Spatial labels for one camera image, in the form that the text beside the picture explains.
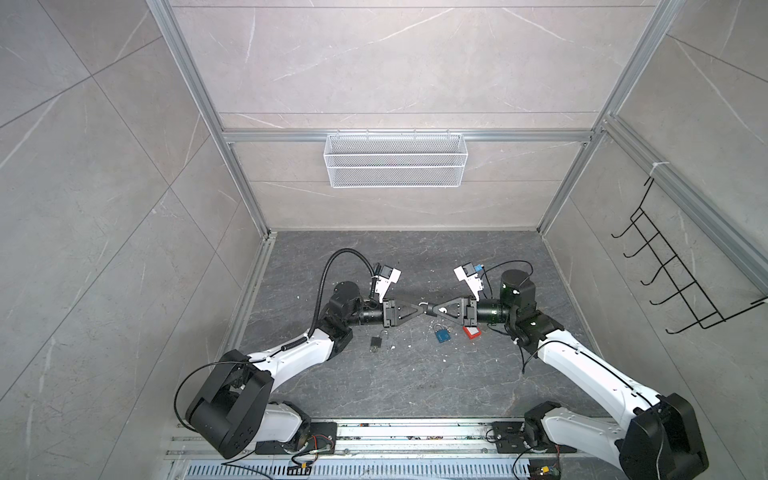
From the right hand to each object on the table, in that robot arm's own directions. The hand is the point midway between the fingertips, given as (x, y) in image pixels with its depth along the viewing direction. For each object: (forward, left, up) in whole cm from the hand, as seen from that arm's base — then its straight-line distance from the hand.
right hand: (435, 310), depth 71 cm
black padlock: (+2, +16, -23) cm, 28 cm away
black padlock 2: (-1, +1, +1) cm, 2 cm away
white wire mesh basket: (+54, +8, +7) cm, 55 cm away
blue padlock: (+3, -5, -22) cm, 23 cm away
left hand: (0, +3, +1) cm, 3 cm away
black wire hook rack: (-2, -56, +7) cm, 57 cm away
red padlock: (+4, -14, -22) cm, 26 cm away
